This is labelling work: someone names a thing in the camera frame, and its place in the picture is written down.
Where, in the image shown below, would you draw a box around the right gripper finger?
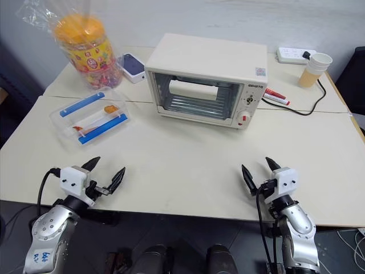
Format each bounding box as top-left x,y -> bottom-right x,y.
265,156 -> 282,174
241,164 -> 259,196

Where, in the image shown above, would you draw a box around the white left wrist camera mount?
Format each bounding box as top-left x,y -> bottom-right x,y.
59,165 -> 96,208

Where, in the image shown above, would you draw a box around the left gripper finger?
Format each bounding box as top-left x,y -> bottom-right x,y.
80,156 -> 101,172
107,167 -> 126,195

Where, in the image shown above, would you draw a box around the glass oven door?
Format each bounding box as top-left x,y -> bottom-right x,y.
148,71 -> 245,126

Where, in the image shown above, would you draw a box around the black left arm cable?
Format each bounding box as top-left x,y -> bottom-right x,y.
36,168 -> 62,207

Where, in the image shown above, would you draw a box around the cream toaster oven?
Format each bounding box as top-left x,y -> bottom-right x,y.
144,33 -> 269,131

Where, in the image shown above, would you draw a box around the white oven door handle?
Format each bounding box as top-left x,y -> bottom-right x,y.
169,79 -> 220,100

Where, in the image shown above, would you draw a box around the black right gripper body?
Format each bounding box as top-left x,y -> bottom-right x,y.
258,178 -> 279,200

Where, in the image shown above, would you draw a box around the black chair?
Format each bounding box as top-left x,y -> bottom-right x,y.
335,46 -> 365,115

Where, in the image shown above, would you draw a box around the dark rounded shape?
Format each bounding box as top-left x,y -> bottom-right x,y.
206,244 -> 239,274
132,244 -> 172,274

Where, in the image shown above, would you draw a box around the blue container clip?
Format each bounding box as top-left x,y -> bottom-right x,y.
59,92 -> 106,117
78,113 -> 128,145

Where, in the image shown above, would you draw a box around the white floor cables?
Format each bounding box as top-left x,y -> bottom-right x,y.
336,227 -> 365,271

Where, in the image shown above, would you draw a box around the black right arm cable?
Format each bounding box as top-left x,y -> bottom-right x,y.
255,185 -> 275,274

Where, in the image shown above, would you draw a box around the white power strip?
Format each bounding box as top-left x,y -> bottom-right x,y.
275,47 -> 317,66

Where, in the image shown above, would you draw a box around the wrapped candy jar orange lid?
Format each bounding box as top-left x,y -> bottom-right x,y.
15,0 -> 125,92

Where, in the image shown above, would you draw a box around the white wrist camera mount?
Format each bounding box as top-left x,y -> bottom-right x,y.
263,167 -> 297,204
59,165 -> 96,208

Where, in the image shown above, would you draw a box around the red white marker pen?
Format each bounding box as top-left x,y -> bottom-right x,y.
262,88 -> 291,106

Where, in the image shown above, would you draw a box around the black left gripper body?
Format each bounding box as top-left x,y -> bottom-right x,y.
85,179 -> 112,201

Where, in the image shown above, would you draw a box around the white phone box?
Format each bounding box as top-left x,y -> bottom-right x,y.
118,53 -> 146,84

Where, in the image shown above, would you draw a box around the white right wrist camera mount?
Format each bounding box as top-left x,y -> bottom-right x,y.
263,167 -> 297,204

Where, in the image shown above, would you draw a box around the clear container with blue clips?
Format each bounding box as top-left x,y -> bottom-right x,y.
50,90 -> 131,149

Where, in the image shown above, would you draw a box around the brown paper cup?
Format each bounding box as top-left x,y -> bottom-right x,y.
298,68 -> 322,88

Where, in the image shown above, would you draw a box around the black power cable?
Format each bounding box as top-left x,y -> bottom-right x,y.
262,78 -> 327,116

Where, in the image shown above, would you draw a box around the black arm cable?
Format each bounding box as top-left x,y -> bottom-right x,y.
255,185 -> 275,274
36,168 -> 62,207

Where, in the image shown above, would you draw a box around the white knob with red marker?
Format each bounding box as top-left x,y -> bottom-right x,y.
237,110 -> 250,126

